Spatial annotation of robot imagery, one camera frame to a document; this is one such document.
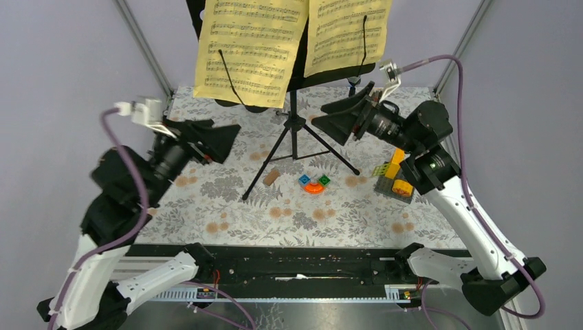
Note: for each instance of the black music stand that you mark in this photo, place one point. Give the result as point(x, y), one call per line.
point(294, 123)

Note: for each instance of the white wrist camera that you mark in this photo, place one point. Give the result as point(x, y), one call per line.
point(146, 112)
point(392, 73)

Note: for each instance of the black microphone stand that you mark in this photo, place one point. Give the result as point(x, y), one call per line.
point(353, 81)

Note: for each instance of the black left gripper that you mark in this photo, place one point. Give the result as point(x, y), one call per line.
point(218, 141)

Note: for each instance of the blue toy brick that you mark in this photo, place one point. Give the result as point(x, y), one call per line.
point(304, 180)

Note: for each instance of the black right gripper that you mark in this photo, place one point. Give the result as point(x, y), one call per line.
point(344, 119)

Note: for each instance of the wooden block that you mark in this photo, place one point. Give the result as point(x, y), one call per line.
point(271, 177)

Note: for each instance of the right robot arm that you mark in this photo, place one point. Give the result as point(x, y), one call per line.
point(499, 271)

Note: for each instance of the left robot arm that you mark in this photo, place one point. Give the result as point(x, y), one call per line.
point(130, 186)

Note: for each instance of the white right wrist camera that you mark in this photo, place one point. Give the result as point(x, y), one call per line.
point(392, 73)

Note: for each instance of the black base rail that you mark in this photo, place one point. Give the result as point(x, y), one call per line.
point(294, 272)

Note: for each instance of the yellow orange toy cylinder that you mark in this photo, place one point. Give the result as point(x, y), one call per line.
point(402, 188)

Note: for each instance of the green toy brick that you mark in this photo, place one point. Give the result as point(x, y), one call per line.
point(324, 181)

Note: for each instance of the yellow sheet music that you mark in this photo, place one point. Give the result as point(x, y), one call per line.
point(345, 33)
point(247, 50)

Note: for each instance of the floral table mat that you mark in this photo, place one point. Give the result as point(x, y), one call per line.
point(205, 205)

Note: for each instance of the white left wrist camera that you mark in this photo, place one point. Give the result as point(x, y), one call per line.
point(146, 112)

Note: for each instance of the black round stand base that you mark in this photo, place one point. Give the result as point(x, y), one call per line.
point(252, 109)

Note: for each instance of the lime green fence piece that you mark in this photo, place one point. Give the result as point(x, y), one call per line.
point(380, 170)

